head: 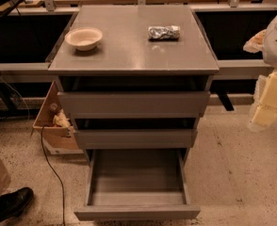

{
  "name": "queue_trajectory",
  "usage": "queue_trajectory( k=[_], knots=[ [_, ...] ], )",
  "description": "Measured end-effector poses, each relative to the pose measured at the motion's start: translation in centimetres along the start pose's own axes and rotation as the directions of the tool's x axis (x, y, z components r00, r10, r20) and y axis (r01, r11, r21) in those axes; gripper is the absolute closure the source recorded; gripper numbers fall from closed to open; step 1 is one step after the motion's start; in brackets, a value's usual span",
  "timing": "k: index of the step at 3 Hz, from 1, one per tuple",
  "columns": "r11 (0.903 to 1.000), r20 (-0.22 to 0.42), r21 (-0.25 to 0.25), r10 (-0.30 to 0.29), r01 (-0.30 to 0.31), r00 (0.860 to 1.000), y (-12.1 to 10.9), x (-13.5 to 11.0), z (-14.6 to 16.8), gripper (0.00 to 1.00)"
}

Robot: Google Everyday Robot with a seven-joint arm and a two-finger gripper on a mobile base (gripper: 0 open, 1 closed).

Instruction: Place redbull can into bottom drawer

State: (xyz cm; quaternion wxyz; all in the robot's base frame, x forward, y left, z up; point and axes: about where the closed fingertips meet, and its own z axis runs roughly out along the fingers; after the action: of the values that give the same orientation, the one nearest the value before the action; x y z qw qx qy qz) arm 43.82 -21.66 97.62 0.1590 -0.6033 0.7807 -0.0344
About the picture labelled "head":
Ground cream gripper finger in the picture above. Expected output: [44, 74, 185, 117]
[243, 30, 266, 53]
[248, 70, 277, 132]

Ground silver blue redbull can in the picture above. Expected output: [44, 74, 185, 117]
[148, 25, 180, 40]

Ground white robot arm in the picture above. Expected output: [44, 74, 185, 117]
[243, 15, 277, 132]

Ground grey drawer cabinet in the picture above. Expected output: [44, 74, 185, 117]
[47, 5, 220, 222]

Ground grey bottom drawer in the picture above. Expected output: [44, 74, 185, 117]
[74, 149, 200, 220]

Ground grey drawer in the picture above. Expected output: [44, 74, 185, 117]
[74, 118, 197, 149]
[57, 76, 209, 119]
[74, 149, 200, 220]

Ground grey top drawer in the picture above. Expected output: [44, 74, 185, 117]
[57, 76, 209, 119]

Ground grey middle drawer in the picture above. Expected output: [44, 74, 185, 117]
[74, 118, 197, 149]

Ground white paper bowl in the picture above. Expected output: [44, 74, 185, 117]
[65, 27, 103, 51]

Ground crumpled item in box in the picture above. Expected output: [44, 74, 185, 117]
[49, 103, 71, 128]

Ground wooden box on floor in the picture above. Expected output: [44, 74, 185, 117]
[33, 82, 79, 153]

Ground black leather shoe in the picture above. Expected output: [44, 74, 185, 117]
[0, 187, 34, 222]

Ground grey metal rail frame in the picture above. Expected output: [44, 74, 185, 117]
[0, 4, 277, 83]

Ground black floor cable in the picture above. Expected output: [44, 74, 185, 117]
[40, 123, 67, 226]

